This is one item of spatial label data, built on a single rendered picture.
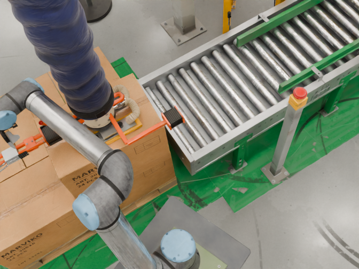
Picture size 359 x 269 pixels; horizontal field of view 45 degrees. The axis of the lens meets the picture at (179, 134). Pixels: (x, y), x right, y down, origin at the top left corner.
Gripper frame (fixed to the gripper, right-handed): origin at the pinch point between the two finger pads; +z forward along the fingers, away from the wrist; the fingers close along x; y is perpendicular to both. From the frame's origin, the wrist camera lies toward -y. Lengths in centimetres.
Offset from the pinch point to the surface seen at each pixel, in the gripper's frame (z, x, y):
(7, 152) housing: 12.5, 1.3, -5.8
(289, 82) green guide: 58, -18, 155
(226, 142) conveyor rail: 62, -30, 101
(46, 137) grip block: 12.3, -1.5, 13.7
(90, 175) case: 40.0, -17.6, 22.6
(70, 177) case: 32.1, -17.2, 13.7
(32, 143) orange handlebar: 12.6, -0.9, 6.4
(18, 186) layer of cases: 67, 13, -19
